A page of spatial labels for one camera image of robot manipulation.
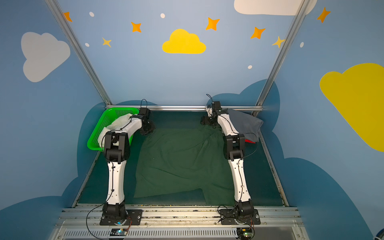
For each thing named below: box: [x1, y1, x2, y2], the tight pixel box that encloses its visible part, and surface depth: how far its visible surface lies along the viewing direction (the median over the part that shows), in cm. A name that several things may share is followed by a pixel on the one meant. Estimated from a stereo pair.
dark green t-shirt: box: [134, 125, 236, 205], surface depth 96 cm
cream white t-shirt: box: [97, 113, 132, 148], surface depth 112 cm
